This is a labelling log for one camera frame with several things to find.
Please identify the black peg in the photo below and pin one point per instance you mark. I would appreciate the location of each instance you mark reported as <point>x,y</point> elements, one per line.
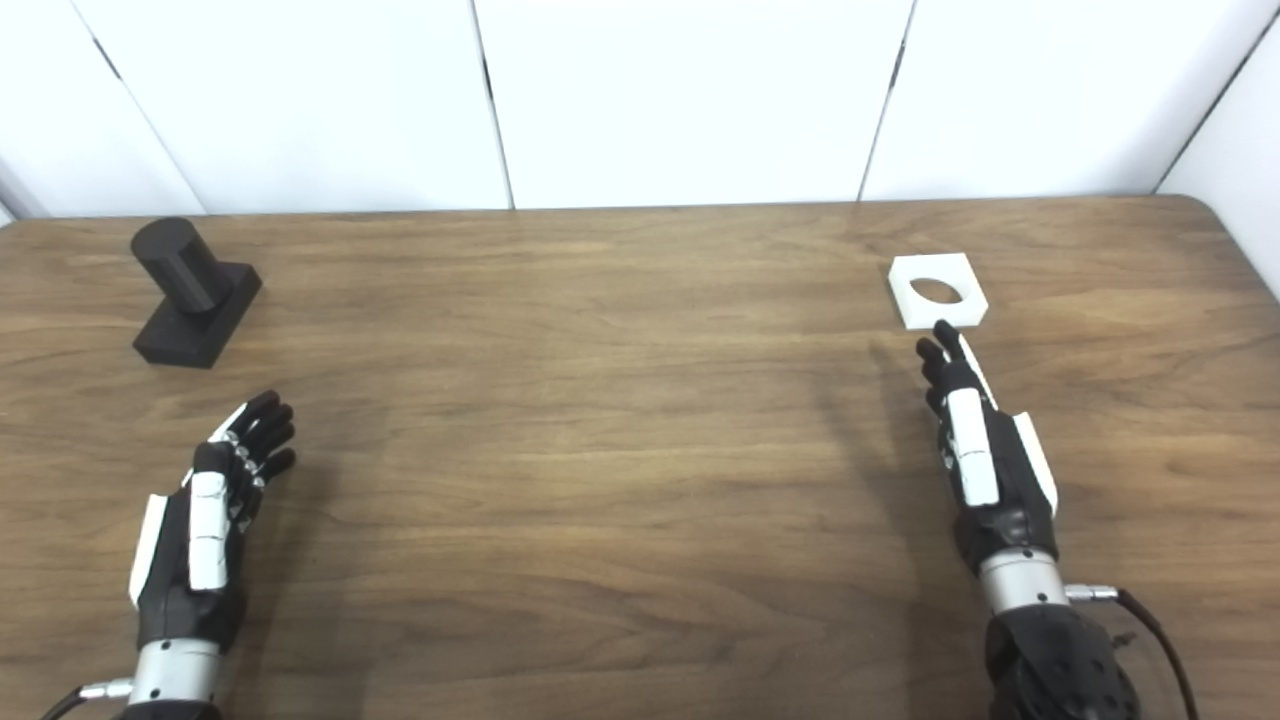
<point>190,290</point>

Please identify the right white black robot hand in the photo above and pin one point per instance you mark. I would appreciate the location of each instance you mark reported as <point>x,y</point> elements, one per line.
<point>975,450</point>

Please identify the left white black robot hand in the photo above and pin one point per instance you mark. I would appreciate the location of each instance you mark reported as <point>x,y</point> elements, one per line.
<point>208,530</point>

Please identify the white square piece with hole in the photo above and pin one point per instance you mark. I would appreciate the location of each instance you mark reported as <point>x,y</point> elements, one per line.
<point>915,300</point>

